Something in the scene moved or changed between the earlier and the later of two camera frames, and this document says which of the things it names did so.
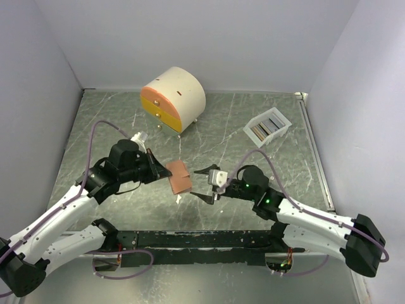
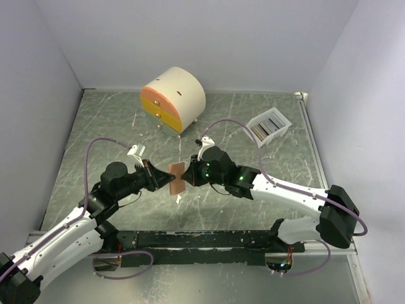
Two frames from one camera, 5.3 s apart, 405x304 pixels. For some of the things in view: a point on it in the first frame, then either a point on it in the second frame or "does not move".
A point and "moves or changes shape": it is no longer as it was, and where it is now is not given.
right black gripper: [207, 198] -> [192, 175]
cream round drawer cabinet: [173, 99] does not move
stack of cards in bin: [267, 126] does not move
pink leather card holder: [180, 180] moves or changes shape
